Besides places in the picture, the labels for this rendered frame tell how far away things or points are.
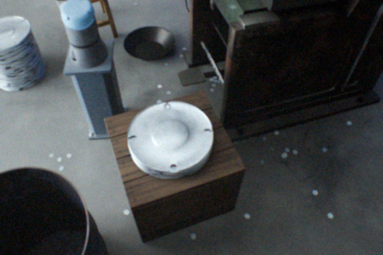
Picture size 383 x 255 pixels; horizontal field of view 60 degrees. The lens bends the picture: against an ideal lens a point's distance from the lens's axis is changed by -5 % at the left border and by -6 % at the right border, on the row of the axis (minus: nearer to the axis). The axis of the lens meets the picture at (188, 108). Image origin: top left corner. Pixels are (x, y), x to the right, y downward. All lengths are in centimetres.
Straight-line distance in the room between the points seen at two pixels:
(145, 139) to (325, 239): 83
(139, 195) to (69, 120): 80
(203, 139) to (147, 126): 20
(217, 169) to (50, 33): 157
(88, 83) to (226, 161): 63
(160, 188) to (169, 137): 17
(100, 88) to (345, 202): 115
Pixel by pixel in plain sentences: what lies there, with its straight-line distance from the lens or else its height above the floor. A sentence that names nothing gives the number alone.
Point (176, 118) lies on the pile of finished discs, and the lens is 122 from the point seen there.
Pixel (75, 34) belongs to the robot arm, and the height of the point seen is 60.
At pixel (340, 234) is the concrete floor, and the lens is 157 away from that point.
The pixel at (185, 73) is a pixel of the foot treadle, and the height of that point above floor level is 16.
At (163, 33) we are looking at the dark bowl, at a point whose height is 5.
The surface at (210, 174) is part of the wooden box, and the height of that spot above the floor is 35.
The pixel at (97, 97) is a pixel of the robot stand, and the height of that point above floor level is 29.
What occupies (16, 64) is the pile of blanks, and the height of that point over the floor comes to 18.
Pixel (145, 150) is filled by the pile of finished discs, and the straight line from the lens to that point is 116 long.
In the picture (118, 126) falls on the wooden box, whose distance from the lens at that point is 128.
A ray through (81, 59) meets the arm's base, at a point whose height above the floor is 49.
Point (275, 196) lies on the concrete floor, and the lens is 155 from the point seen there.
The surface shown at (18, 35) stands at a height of 29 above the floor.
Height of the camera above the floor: 136
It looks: 51 degrees down
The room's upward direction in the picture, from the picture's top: straight up
